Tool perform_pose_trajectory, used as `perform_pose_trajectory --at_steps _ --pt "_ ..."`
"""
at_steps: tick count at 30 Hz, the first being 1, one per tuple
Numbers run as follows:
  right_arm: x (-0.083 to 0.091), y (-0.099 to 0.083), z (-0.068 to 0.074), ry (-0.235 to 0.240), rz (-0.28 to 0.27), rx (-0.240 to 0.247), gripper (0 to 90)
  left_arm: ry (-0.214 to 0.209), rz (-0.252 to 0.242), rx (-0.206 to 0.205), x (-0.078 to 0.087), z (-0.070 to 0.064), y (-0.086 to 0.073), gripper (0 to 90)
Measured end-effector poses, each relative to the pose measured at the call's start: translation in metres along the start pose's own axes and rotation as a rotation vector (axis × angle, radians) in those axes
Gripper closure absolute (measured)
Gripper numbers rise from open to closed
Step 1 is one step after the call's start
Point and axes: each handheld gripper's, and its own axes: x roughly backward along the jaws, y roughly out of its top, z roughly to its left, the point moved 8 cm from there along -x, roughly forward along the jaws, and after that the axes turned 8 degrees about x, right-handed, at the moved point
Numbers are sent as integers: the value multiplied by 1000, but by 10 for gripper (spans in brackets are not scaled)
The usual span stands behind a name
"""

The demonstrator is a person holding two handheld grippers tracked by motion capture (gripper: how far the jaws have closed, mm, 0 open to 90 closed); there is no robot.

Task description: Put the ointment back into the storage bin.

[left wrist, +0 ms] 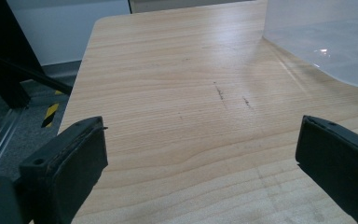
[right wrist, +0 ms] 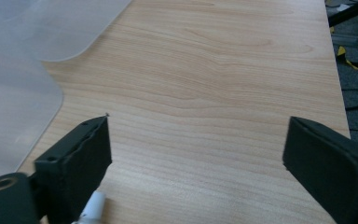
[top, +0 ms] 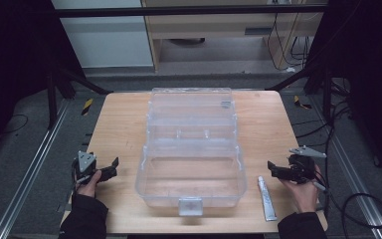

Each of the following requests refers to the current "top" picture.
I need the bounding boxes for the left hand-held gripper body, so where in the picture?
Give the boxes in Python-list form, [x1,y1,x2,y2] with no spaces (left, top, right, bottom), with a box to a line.
[72,150,102,184]

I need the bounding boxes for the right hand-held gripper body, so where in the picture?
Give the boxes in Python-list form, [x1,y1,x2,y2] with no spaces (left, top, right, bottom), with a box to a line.
[287,144,327,184]

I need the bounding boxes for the person's left hand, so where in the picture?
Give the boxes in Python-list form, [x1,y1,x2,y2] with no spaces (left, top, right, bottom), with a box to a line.
[76,169,103,199]

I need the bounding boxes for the person's right hand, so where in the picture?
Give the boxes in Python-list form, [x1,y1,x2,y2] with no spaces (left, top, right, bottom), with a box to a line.
[280,164,323,214]

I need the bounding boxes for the white squeeze tube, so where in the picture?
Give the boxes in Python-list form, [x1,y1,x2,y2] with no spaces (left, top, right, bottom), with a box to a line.
[257,175,279,222]

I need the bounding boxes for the yellow black striped tape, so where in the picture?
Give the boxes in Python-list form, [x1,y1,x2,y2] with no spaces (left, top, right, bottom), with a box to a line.
[292,95,313,111]
[81,98,95,117]

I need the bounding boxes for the black metal stand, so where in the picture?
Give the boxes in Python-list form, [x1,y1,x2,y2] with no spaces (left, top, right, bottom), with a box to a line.
[266,59,334,124]
[45,64,114,131]

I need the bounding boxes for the clear plastic storage box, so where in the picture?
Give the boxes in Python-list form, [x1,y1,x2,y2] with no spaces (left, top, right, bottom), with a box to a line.
[134,87,249,218]

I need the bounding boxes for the white cabinet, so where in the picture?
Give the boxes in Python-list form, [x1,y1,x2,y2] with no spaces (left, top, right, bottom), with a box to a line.
[51,0,155,70]

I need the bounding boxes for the dark curtain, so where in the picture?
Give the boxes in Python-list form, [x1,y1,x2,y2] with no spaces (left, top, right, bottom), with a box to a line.
[305,0,382,185]
[0,0,88,163]

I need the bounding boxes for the light wooden desk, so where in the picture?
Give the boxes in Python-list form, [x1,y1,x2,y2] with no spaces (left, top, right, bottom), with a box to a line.
[140,0,328,72]

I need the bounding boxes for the black horizontal bar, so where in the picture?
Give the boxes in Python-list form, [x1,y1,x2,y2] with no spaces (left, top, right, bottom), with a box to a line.
[51,4,329,19]

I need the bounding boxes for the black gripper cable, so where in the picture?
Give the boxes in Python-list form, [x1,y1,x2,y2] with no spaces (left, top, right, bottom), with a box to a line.
[312,158,333,221]

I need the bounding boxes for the black cable bundle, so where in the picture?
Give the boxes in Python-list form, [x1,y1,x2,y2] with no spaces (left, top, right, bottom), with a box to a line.
[291,79,356,148]

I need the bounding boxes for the aluminium floor rail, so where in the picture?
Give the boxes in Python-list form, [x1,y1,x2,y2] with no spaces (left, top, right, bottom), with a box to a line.
[311,96,382,239]
[0,99,72,239]

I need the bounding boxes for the looped black cable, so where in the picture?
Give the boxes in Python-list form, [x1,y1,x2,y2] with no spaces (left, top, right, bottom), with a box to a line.
[340,192,382,239]

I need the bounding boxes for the thin black floor cable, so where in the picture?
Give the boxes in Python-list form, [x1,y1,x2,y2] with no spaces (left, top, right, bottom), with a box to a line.
[0,113,30,137]

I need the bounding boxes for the black cables under desk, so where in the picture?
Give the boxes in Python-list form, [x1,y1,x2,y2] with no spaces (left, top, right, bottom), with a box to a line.
[266,12,313,72]

